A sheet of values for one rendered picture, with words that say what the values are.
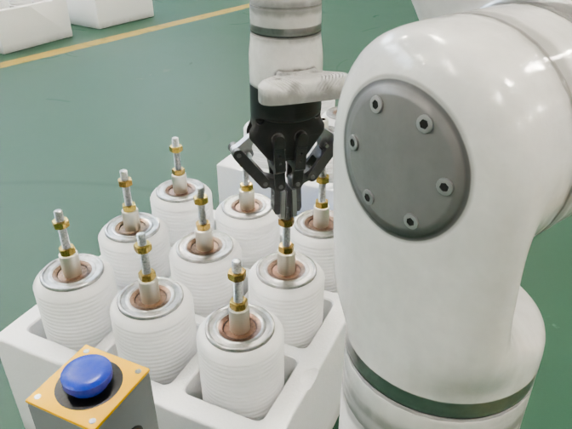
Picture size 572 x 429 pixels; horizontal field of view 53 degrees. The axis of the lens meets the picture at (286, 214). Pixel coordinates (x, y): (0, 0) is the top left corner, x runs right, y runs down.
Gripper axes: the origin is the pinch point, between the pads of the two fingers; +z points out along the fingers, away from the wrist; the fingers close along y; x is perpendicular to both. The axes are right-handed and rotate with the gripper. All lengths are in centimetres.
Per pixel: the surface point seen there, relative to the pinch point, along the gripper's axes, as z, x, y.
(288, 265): 8.3, 1.2, 0.1
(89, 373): 2.1, 18.6, 22.6
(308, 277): 9.7, 2.6, -2.0
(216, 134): 35, -105, -12
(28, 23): 24, -233, 46
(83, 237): 35, -57, 27
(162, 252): 12.5, -12.6, 13.9
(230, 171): 17.8, -45.1, -3.1
